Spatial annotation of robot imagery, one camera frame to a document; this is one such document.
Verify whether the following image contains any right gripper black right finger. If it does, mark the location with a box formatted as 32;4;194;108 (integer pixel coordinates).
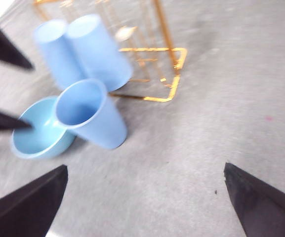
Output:
224;162;285;237

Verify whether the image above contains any light blue ribbed bowl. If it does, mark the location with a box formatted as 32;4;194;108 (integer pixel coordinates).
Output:
10;95;77;160

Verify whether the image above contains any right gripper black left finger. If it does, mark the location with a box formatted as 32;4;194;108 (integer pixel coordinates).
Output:
0;164;69;237

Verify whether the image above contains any blue ribbed plastic cup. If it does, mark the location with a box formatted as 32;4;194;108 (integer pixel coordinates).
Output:
33;19;84;91
54;78;129;150
65;13;134;92

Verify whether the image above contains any gold wire cup rack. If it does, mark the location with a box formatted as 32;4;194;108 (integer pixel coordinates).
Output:
32;0;189;103

